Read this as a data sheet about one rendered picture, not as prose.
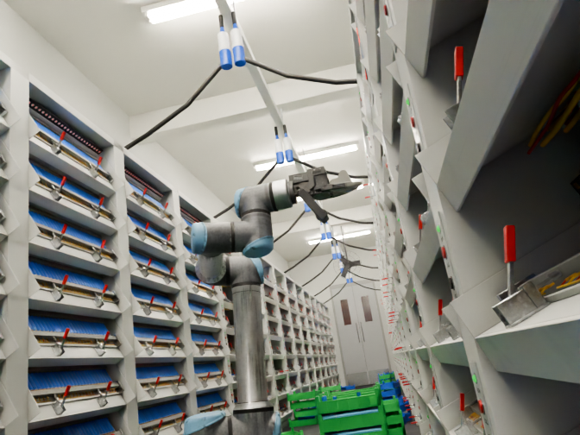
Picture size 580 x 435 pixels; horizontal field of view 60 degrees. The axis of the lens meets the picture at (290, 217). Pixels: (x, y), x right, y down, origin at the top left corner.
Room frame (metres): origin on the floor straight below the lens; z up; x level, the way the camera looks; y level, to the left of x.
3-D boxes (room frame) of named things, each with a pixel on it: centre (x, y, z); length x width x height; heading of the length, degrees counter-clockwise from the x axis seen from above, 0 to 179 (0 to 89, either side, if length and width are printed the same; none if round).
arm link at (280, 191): (1.43, 0.01, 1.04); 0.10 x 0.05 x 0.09; 172
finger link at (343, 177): (1.39, -0.18, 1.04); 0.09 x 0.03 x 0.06; 82
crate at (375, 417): (2.58, -0.15, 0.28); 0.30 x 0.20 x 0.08; 84
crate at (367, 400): (2.58, -0.15, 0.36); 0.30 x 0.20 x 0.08; 84
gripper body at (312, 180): (1.42, -0.07, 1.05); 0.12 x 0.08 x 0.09; 82
